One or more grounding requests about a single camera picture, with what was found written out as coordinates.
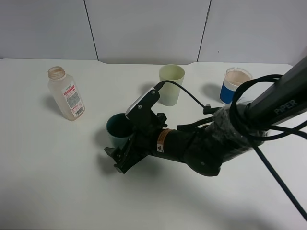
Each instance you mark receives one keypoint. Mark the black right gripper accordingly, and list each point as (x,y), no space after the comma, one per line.
(146,126)

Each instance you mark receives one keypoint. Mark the teal plastic cup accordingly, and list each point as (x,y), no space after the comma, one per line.
(119,129)

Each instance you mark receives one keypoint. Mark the clear plastic beverage bottle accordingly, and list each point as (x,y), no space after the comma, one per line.
(65,93)

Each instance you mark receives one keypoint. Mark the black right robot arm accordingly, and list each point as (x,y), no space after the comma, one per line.
(254,116)

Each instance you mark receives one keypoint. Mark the pale green plastic cup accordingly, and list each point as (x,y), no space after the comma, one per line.
(169,93)

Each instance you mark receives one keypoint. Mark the blue sleeved paper cup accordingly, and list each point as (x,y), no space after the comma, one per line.
(233,78)

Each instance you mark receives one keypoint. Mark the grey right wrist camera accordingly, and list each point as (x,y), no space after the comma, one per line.
(147,100)

